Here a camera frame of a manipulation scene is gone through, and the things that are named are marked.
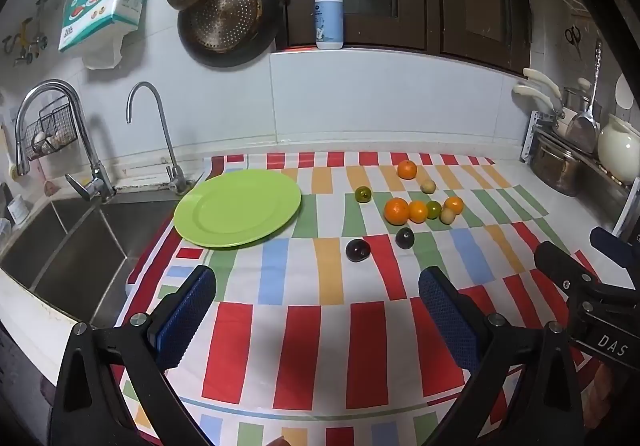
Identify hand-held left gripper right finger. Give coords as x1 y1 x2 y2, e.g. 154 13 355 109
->
418 266 586 446

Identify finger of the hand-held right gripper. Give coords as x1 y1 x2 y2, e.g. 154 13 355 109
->
533 241 603 299
589 226 640 274

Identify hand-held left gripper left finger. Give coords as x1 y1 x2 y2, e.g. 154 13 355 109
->
47 265 218 446

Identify large orange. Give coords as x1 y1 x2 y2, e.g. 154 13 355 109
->
383 197 411 226

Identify green plate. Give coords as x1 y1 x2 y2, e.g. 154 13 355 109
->
173 169 303 249

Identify person's right forearm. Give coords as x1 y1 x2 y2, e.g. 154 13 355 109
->
592 361 618 446

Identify metal dish rack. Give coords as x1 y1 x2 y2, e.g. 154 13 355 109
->
520 111 640 227

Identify white ceramic jug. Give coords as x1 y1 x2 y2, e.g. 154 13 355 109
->
597 113 640 185

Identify stainless steel pot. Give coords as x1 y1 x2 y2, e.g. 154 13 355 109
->
530 131 588 197

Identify striped colourful tablecloth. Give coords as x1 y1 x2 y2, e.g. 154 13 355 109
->
122 151 608 446

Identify stainless steel sink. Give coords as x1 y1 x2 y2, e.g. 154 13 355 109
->
0 191 191 327

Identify white ladle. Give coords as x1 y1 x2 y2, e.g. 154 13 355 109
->
615 74 639 110

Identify large chrome kitchen faucet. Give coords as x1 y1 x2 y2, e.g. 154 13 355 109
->
15 79 118 203

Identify slim gooseneck faucet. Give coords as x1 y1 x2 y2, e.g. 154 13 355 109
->
126 82 197 195

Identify small white cup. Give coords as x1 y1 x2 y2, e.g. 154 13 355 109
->
7 195 31 225

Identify black scissors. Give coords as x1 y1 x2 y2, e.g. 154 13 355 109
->
565 25 582 60

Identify white dish brush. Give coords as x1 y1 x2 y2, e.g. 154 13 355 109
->
2 123 22 181

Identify large black frying pan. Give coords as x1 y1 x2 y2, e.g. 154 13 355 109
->
177 0 283 68

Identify white pump soap bottle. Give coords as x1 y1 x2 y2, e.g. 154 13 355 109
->
314 0 345 50

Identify cream knife handle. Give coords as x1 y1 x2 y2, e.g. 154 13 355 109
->
522 68 561 97
511 84 566 119

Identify black wire basket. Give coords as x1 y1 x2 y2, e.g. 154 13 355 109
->
22 96 81 162

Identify metal wall hook rack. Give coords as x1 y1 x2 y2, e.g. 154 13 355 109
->
1 0 51 67

